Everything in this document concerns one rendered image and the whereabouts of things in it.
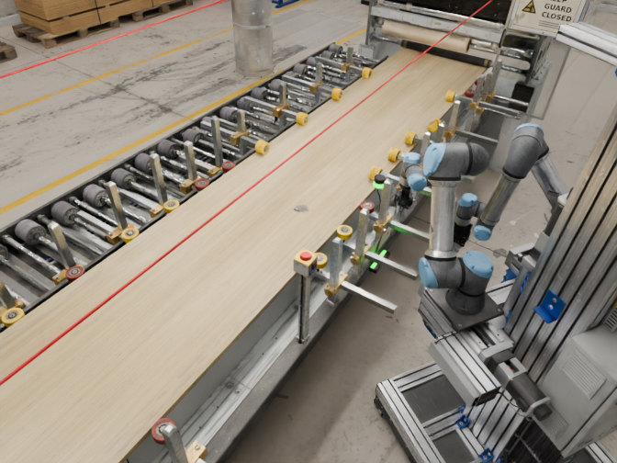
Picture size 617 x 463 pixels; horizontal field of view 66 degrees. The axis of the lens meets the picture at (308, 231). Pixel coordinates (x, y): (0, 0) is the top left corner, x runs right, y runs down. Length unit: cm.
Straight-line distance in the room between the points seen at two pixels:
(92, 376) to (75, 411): 14
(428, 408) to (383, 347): 57
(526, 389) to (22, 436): 173
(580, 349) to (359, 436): 137
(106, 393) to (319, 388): 134
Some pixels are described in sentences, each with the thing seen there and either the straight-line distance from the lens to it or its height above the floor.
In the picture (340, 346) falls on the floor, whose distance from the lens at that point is 304.
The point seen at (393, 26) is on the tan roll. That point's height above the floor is 108.
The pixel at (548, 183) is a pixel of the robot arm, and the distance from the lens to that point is 219.
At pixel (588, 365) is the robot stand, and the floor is 120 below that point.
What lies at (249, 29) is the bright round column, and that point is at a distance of 609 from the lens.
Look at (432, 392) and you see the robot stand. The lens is 272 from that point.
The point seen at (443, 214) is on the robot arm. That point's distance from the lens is 176.
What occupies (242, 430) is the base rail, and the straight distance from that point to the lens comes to 199.
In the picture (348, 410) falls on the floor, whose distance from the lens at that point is 283.
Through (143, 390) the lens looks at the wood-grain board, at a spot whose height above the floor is 90.
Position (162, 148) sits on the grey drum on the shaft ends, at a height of 83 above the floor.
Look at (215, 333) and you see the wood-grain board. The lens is 199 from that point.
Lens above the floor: 248
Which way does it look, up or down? 41 degrees down
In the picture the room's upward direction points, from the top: 2 degrees clockwise
